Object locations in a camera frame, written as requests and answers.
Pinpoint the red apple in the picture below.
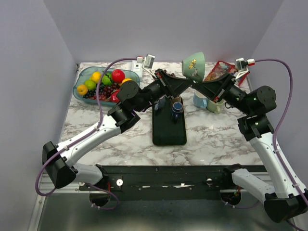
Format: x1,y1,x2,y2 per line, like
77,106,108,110
111,69,126,84

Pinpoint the red snack packet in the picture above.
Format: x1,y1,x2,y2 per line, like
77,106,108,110
203,61,237,81

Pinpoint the grey-blue small cup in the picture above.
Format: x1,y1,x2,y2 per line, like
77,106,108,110
154,96,166,111

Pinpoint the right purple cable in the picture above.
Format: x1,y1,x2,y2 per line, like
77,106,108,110
254,59,308,231

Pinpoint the yellow lemon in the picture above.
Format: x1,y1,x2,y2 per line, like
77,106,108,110
90,72,102,84

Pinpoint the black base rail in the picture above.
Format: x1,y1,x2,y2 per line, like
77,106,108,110
79,165,270,202

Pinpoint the orange fruit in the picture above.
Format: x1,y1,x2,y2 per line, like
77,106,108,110
77,84,88,96
120,78,132,86

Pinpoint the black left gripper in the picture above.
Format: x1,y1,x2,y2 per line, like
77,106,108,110
135,69,194,113

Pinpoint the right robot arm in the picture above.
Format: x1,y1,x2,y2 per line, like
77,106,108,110
192,74,308,223

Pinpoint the red dragon fruit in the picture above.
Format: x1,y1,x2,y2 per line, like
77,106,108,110
107,89,119,103

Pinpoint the dark grape bunch in basket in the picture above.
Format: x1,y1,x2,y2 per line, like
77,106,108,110
83,83,120,101

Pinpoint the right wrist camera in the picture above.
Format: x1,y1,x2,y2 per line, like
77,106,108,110
234,58,255,80

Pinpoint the brown small cup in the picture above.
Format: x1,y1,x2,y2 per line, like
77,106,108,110
172,96,181,103

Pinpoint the light green ceramic mug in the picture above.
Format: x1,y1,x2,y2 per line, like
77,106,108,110
206,100,224,114

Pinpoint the mint green bird-print mug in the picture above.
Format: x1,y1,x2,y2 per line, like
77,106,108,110
181,52,205,82

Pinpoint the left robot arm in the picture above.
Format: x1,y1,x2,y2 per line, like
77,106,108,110
42,69,193,190

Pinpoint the black rectangular tray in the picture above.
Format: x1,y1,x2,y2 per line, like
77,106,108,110
152,98,187,146

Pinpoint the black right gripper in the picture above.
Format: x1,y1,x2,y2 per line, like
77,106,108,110
192,72,253,115

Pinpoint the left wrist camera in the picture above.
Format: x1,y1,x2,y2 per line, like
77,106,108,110
137,54,155,73

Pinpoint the green lime with zigzag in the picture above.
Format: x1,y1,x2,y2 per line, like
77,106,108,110
102,73,113,86

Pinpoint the light blue hexagonal mug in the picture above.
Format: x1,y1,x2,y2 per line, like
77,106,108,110
193,91,208,109

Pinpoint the dark blue gold-rimmed cup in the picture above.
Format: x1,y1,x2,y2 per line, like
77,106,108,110
171,102,183,121

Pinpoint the loose red grape bunch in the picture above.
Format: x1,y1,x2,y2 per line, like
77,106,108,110
163,69,175,77

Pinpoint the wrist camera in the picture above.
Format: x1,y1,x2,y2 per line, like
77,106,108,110
137,54,155,73
234,58,255,80

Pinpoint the teal plastic fruit basket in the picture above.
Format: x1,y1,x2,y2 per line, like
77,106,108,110
73,66,140,107

